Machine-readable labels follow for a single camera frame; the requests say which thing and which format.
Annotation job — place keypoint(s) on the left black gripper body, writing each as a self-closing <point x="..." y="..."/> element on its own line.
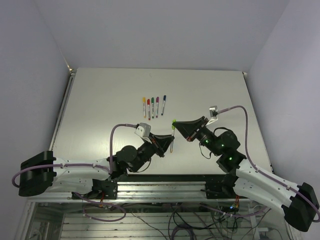
<point x="146" y="150"/>

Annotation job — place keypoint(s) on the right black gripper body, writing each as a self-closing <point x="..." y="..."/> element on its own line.
<point x="203" y="135"/>

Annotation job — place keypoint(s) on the orange marker pen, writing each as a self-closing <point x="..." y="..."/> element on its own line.
<point x="172" y="143"/>

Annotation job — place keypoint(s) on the light green pen cap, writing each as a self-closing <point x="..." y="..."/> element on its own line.
<point x="172" y="125"/>

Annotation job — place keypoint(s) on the white marker pen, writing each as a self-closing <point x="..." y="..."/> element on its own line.
<point x="163" y="107"/>

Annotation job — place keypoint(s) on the pink marker pen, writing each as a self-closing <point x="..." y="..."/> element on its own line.
<point x="156" y="109"/>

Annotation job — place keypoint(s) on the red marker pen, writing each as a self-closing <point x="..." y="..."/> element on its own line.
<point x="149" y="112"/>

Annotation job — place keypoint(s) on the green marker pen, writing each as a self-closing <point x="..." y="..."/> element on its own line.
<point x="152" y="110"/>

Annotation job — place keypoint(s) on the yellow marker pen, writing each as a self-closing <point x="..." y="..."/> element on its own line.
<point x="144" y="107"/>

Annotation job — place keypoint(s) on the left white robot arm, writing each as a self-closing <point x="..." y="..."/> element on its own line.
<point x="46" y="173"/>

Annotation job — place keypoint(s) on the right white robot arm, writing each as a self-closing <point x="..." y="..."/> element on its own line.
<point x="298" y="204"/>

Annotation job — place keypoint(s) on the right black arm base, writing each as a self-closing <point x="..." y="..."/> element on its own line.
<point x="220" y="186"/>

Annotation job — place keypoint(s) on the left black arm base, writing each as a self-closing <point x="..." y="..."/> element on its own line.
<point x="94" y="189"/>

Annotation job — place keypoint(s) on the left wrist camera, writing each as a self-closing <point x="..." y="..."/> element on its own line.
<point x="143" y="130"/>

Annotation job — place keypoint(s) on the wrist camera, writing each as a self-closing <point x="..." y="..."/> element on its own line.
<point x="143" y="130"/>
<point x="213" y="112"/>

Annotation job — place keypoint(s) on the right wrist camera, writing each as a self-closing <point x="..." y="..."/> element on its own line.
<point x="213" y="112"/>

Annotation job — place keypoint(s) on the aluminium frame rail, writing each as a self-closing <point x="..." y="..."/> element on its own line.
<point x="138" y="192"/>

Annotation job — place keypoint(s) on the aluminium table edge rail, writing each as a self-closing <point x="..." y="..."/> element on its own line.
<point x="62" y="109"/>

